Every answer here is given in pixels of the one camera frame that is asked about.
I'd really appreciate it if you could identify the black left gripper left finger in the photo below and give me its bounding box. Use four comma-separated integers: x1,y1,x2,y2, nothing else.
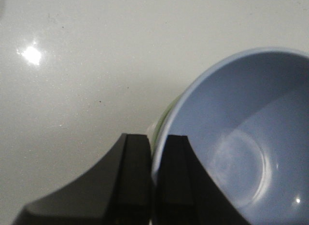
14,134,151,225

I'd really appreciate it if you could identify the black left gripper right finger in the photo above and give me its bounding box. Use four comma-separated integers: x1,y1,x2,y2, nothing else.
154,135,248,225

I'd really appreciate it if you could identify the green bowl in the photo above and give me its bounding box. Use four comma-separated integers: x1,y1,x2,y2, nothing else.
146,95,181,152

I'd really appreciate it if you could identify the blue bowl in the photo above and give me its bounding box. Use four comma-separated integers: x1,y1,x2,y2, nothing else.
151,47,309,225

